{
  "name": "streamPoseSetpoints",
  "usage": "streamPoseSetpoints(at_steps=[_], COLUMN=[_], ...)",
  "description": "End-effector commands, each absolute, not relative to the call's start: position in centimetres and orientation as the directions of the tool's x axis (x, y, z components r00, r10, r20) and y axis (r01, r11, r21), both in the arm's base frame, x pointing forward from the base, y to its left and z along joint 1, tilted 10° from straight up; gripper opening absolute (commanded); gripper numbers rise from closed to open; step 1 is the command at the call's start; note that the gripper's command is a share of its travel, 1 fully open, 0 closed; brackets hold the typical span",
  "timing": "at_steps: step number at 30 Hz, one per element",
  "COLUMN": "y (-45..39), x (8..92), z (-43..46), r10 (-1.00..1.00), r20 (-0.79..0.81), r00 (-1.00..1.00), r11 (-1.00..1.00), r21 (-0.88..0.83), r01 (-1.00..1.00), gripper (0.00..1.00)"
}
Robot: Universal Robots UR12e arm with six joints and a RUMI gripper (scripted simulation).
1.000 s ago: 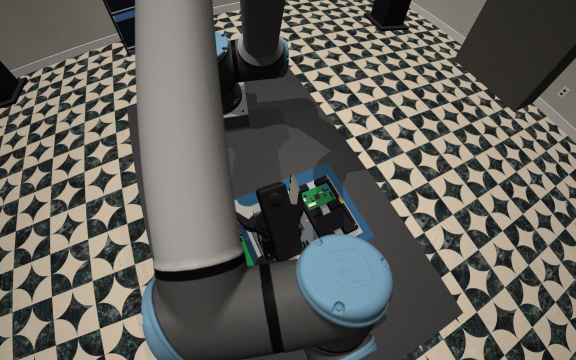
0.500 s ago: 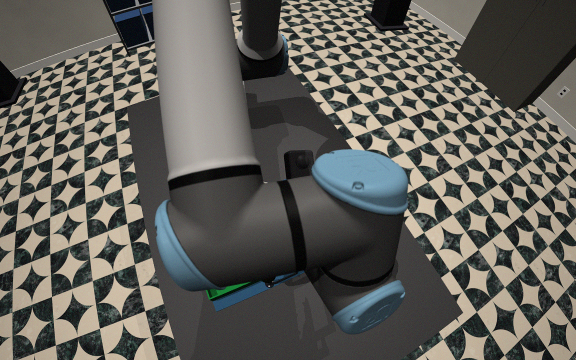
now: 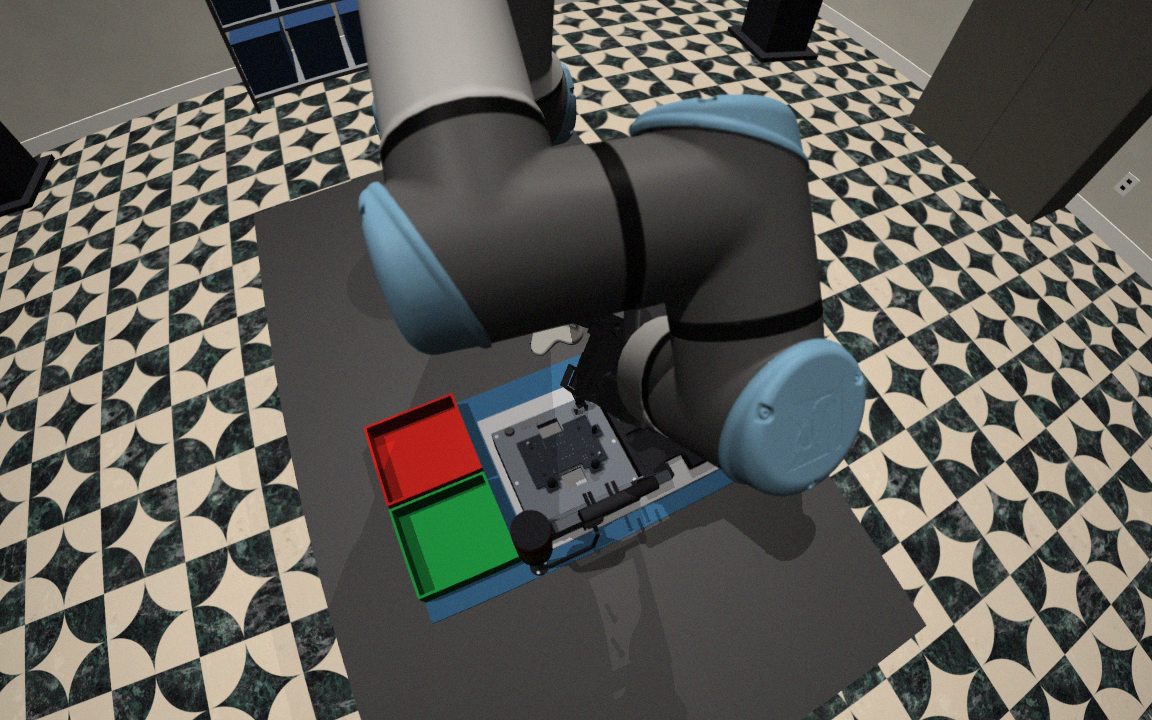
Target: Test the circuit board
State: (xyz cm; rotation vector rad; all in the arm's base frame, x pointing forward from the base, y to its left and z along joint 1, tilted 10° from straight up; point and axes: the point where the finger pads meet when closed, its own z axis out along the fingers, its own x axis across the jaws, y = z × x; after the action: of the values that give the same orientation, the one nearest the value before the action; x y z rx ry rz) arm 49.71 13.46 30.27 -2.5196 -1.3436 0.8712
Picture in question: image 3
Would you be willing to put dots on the green open-top bin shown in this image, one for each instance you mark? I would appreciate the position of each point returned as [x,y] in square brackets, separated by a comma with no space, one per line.
[451,533]

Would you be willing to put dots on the red bin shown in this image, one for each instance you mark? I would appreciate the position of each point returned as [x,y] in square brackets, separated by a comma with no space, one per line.
[420,447]

